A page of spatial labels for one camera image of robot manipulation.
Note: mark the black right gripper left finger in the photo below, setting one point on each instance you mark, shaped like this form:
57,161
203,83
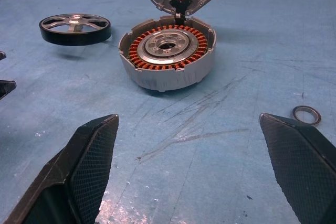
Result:
60,182

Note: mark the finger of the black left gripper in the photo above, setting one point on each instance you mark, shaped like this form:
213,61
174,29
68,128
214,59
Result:
5,89
2,56

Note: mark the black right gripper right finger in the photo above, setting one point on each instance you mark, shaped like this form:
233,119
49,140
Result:
304,171

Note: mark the black rotor wheel silver spokes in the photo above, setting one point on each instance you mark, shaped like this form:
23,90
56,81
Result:
55,37

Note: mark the grey motor stator copper windings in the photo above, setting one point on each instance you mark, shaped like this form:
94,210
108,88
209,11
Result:
162,77

